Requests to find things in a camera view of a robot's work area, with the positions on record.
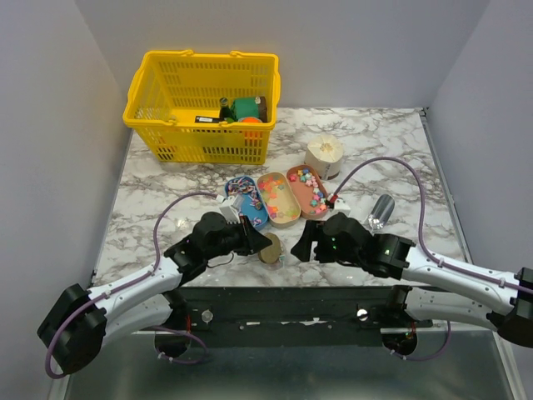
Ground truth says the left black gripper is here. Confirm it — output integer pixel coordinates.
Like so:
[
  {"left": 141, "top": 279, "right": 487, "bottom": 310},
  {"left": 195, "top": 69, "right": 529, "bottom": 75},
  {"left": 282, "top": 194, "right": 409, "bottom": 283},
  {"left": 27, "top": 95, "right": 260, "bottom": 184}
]
[{"left": 205, "top": 215, "right": 273, "bottom": 262}]

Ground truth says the gold rimmed jar lid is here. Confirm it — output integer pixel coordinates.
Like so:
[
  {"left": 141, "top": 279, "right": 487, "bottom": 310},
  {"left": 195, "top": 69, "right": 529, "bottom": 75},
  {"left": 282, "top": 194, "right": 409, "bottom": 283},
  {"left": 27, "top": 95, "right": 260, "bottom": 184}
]
[{"left": 258, "top": 232, "right": 282, "bottom": 265}]

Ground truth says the blue tray of striped candies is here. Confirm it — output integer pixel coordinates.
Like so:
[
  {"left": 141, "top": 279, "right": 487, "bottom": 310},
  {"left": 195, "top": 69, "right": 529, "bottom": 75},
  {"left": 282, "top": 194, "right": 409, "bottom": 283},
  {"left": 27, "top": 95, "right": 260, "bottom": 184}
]
[{"left": 224, "top": 176, "right": 269, "bottom": 230}]

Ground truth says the beige tray of gummy candies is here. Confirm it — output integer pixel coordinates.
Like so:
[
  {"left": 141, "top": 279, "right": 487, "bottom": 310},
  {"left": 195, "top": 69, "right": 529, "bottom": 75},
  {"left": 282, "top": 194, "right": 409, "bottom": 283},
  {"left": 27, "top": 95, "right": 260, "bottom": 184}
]
[{"left": 257, "top": 172, "right": 301, "bottom": 228}]

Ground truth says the pink tray of star candies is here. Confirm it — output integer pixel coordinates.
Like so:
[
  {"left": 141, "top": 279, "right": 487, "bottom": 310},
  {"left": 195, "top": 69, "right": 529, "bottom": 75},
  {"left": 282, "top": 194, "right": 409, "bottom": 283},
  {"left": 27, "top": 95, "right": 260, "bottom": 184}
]
[{"left": 286, "top": 164, "right": 327, "bottom": 220}]

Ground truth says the silver metal scoop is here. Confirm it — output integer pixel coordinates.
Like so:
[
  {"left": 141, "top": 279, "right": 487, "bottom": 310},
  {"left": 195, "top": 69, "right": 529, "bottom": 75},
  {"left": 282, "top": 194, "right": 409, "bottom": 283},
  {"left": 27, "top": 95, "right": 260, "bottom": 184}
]
[{"left": 366, "top": 194, "right": 395, "bottom": 233}]

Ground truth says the clear glass jar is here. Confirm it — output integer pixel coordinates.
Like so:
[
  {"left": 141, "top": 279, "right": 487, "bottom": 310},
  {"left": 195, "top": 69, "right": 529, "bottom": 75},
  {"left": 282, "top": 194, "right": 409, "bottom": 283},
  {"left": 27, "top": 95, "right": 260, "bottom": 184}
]
[{"left": 263, "top": 238, "right": 286, "bottom": 270}]

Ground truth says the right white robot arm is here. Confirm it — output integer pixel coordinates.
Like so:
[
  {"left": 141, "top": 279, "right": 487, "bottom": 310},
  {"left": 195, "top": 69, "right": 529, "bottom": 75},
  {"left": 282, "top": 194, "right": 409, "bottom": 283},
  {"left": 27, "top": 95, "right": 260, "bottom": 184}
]
[{"left": 291, "top": 213, "right": 532, "bottom": 348}]

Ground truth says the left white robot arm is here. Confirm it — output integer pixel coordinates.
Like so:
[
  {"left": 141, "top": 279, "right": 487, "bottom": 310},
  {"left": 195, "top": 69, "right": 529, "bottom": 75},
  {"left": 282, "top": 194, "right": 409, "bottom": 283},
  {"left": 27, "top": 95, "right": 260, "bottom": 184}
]
[{"left": 37, "top": 212, "right": 272, "bottom": 379}]

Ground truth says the black rectangular pack in basket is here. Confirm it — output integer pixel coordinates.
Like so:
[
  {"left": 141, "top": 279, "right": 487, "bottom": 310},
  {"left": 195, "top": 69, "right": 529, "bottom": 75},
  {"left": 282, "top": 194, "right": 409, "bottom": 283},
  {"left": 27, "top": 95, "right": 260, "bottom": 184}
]
[{"left": 195, "top": 116, "right": 224, "bottom": 123}]

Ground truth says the wrapped toilet paper roll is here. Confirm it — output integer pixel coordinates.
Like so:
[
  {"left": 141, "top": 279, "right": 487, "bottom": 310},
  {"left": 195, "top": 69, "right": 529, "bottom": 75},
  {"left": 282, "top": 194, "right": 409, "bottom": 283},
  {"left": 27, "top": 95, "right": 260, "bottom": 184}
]
[{"left": 304, "top": 134, "right": 344, "bottom": 180}]

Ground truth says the orange ball in basket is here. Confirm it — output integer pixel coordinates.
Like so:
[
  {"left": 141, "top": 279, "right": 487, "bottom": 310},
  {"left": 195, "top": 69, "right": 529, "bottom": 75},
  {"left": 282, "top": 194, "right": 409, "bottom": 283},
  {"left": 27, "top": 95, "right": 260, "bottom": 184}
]
[{"left": 239, "top": 117, "right": 262, "bottom": 124}]

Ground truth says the green glass bottle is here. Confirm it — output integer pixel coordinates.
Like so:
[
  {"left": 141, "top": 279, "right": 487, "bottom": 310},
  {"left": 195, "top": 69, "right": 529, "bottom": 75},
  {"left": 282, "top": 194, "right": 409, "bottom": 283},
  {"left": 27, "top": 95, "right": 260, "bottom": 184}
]
[{"left": 219, "top": 97, "right": 235, "bottom": 123}]

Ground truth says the green box in basket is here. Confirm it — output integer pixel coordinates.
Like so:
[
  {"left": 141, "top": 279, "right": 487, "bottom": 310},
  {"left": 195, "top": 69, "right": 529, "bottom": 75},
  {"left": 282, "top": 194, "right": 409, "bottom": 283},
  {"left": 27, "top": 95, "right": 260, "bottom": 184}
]
[{"left": 231, "top": 97, "right": 267, "bottom": 122}]

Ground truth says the yellow plastic shopping basket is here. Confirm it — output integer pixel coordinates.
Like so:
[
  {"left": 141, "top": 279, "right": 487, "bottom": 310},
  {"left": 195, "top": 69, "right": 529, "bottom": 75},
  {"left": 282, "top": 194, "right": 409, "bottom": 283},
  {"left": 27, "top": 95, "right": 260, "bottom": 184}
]
[{"left": 122, "top": 50, "right": 281, "bottom": 165}]

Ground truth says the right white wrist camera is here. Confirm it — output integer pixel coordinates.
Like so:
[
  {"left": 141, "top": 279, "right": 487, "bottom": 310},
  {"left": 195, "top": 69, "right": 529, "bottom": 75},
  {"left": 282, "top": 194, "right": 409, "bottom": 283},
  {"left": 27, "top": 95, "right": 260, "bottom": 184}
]
[{"left": 328, "top": 196, "right": 351, "bottom": 217}]

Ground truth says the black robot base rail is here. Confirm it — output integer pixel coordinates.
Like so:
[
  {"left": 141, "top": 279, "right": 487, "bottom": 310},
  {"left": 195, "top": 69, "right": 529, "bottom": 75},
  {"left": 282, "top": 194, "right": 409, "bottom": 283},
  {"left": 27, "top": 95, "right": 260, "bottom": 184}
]
[{"left": 163, "top": 285, "right": 415, "bottom": 348}]

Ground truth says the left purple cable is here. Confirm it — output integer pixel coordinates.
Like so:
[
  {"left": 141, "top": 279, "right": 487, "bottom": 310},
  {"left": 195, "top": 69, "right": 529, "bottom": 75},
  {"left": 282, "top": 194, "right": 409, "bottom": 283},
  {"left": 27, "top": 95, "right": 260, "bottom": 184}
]
[{"left": 44, "top": 191, "right": 222, "bottom": 379}]

